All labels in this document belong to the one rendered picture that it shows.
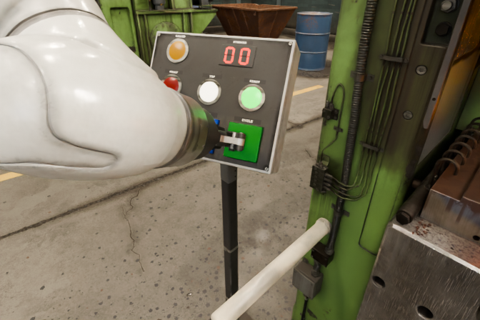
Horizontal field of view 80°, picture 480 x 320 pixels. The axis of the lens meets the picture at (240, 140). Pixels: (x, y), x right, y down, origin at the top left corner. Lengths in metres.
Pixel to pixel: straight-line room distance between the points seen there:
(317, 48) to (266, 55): 4.52
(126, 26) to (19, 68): 4.88
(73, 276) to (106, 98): 1.64
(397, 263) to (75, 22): 0.62
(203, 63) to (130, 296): 1.24
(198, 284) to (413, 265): 1.14
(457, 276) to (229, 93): 0.52
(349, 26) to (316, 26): 4.32
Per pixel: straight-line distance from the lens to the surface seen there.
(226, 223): 0.95
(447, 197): 0.62
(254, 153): 0.59
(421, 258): 0.63
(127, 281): 1.69
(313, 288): 1.14
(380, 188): 0.83
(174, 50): 0.72
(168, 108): 0.26
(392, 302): 0.73
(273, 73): 0.61
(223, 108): 0.63
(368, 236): 0.93
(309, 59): 5.15
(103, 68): 0.22
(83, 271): 1.82
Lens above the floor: 1.30
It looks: 28 degrees down
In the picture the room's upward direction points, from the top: straight up
